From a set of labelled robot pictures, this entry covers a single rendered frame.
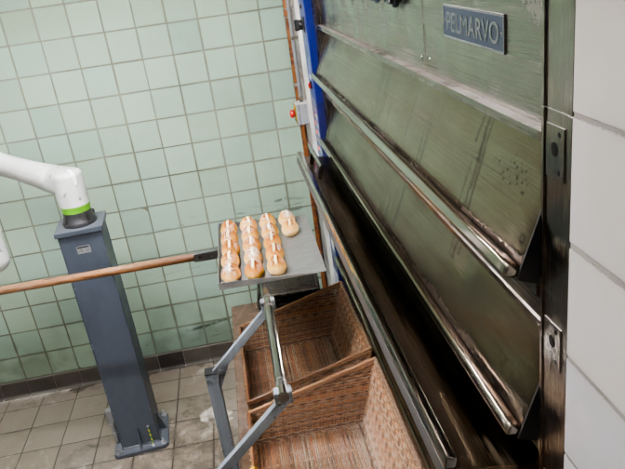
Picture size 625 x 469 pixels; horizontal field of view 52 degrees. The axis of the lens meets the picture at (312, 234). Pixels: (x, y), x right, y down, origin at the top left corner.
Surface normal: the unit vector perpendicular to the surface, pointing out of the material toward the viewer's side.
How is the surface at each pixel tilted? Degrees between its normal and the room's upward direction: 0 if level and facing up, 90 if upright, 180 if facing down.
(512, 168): 70
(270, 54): 90
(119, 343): 90
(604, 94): 90
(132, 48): 90
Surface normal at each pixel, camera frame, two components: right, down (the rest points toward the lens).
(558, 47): -0.98, 0.18
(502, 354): -0.97, -0.14
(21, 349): 0.14, 0.36
